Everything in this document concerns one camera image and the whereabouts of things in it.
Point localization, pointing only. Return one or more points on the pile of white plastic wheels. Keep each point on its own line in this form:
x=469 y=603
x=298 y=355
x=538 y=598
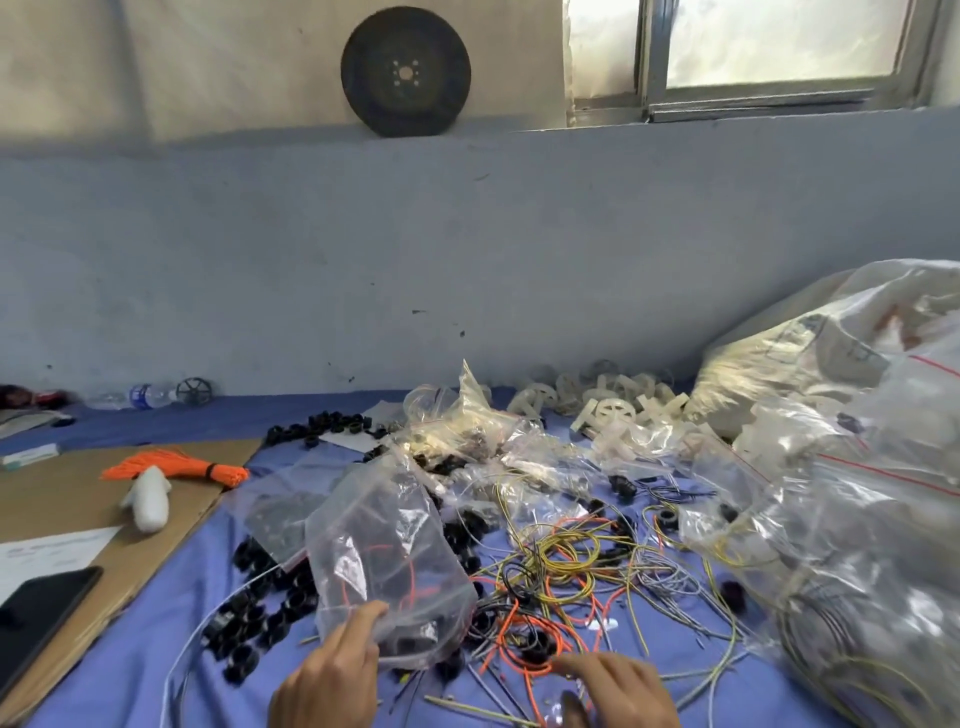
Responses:
x=608 y=398

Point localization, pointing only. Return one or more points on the pile of black plastic rings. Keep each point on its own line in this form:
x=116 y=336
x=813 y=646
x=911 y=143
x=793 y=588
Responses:
x=263 y=600

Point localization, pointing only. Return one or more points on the person's left hand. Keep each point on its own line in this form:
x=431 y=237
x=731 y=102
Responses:
x=330 y=675

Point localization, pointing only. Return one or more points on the person's right hand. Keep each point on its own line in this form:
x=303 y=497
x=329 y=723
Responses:
x=615 y=693

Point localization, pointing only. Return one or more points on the pile of large plastic bags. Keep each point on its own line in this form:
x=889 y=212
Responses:
x=855 y=450

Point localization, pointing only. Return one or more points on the orange tie bundle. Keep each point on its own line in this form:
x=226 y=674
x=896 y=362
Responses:
x=173 y=465

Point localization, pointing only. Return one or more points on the white handheld device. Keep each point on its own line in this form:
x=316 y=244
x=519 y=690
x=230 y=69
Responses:
x=147 y=500

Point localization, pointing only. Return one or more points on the blue cloth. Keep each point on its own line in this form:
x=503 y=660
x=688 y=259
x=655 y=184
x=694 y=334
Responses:
x=135 y=660

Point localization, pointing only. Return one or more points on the stack of plastic bags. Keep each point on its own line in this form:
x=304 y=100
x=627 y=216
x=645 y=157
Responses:
x=278 y=510

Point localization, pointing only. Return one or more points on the brown cardboard sheet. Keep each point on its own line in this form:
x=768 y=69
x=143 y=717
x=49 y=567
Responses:
x=60 y=495

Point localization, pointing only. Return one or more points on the heap of plastic bags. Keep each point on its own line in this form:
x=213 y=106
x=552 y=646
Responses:
x=480 y=428

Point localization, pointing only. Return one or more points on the window frame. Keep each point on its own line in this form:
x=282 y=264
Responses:
x=765 y=60

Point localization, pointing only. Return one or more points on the black smartphone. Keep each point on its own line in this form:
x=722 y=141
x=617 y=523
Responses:
x=38 y=623

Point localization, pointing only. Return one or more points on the white paper slip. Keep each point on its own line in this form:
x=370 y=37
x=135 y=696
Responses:
x=356 y=440

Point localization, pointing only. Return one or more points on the white paper sheet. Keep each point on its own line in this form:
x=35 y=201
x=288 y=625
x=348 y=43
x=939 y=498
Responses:
x=45 y=555

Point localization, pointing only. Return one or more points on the black round wheel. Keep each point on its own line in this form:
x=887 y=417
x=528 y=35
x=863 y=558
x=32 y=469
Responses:
x=194 y=392

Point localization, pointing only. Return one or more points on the small white label card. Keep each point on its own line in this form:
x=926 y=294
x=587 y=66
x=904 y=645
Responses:
x=27 y=455

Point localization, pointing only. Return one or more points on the black round object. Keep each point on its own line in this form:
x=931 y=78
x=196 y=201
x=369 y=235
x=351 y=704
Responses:
x=405 y=72

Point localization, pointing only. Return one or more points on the clear plastic water bottle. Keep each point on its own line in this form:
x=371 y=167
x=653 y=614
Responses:
x=128 y=396

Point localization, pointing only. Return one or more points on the clear zip plastic bag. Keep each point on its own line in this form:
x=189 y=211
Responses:
x=383 y=540

